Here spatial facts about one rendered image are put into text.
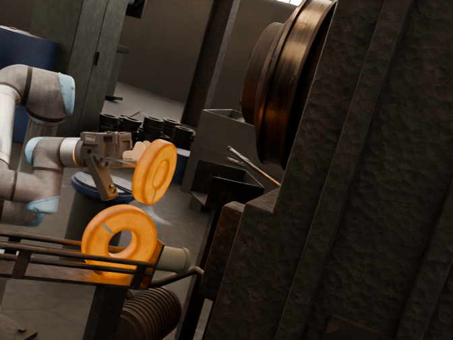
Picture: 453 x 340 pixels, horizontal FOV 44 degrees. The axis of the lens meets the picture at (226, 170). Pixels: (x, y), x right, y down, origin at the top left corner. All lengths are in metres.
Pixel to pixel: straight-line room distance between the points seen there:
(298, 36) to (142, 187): 0.50
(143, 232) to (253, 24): 11.10
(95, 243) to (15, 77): 0.69
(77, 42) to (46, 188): 3.62
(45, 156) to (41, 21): 3.76
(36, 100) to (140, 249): 0.68
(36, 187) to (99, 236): 0.34
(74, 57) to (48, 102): 3.31
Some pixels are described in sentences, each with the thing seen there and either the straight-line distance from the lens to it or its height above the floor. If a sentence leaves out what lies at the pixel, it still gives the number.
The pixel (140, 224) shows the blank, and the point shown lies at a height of 0.75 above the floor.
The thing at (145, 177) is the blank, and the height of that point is 0.83.
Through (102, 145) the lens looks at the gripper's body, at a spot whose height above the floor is 0.85.
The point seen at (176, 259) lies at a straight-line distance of 1.25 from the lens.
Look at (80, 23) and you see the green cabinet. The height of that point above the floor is 1.08.
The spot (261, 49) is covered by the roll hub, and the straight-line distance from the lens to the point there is 1.44.
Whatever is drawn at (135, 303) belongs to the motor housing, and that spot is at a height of 0.53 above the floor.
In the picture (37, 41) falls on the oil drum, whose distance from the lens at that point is 4.90.
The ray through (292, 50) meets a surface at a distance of 1.34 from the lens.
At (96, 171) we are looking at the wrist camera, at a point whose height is 0.78.
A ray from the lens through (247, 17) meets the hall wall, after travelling 12.24.
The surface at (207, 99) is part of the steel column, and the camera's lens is 8.53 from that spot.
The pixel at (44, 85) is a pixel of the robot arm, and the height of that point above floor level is 0.91.
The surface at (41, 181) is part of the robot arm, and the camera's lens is 1.45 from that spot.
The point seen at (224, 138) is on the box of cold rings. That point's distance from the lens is 4.07.
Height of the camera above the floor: 1.12
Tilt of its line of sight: 10 degrees down
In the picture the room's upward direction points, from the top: 16 degrees clockwise
